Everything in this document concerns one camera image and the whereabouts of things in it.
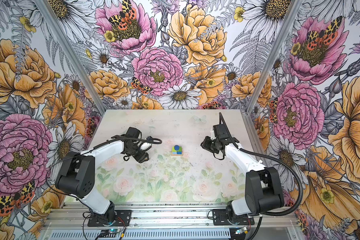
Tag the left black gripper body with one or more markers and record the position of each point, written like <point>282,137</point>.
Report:
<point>136,152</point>

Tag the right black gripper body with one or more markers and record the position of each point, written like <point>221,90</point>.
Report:
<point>211,144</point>

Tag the natural wood plank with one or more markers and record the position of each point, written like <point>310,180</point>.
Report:
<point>176,155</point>

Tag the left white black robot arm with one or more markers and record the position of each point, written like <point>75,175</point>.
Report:
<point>76,177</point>

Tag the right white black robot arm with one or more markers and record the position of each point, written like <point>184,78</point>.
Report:
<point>263,191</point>

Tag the left green circuit board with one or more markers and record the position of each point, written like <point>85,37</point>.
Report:
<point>109,231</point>

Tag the green circuit board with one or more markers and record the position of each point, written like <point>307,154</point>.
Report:
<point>109,231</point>
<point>241,231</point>

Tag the right green circuit board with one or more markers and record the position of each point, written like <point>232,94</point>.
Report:
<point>241,231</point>

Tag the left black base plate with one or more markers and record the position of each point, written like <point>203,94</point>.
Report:
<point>121,217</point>

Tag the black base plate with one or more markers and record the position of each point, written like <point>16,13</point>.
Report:
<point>121,217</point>
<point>219,216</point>

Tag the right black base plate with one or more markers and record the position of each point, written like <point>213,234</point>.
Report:
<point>219,216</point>

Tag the white vented cable duct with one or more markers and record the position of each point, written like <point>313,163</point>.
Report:
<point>142,234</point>

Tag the aluminium mounting rail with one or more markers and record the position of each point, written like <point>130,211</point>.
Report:
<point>143,216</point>

